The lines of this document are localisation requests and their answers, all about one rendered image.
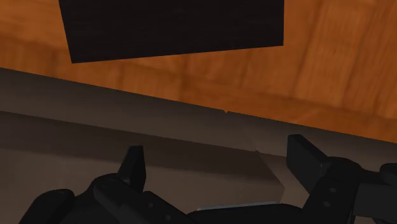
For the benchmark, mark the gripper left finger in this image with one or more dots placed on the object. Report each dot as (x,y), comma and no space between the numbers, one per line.
(124,195)

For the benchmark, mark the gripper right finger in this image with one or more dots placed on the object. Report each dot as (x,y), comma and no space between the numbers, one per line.
(328,176)

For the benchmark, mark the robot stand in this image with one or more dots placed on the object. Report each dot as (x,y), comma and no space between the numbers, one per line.
(173,28)

